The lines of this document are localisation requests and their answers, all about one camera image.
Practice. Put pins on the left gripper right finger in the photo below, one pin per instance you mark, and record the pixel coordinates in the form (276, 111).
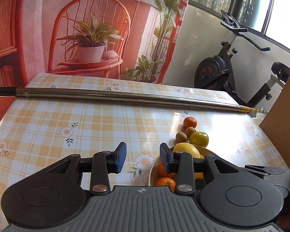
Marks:
(184, 166)

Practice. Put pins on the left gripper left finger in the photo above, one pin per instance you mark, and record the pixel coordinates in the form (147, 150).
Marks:
(100, 165)

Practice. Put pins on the large yellow grapefruit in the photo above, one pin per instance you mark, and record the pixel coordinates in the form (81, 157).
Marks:
(187, 148)

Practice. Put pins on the tangerine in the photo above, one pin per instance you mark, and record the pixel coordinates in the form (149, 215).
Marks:
(162, 173)
(190, 122)
(166, 181)

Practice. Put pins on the green apple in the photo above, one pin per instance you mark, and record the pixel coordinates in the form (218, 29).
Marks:
(199, 138)

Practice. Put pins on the brown longan fruit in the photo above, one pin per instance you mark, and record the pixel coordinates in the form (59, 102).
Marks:
(189, 131)

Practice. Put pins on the lemon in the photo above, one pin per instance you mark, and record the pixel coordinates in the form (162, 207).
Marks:
(198, 175)

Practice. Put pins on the beige fruit bowl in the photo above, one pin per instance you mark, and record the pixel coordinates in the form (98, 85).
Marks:
(153, 175)

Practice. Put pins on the wooden board panel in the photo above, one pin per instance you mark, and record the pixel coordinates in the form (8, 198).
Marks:
(276, 124)

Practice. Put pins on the plaid floral tablecloth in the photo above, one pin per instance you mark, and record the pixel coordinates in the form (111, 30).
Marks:
(37, 133)

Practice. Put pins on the telescopic metal pole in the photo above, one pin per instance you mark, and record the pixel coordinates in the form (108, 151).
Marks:
(123, 97)

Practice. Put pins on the black exercise bike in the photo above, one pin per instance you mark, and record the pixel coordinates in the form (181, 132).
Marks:
(217, 72)

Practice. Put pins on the printed room backdrop cloth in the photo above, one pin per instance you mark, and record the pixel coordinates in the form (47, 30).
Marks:
(132, 40)

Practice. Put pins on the window with frame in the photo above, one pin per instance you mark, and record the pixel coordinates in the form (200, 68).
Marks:
(269, 19)

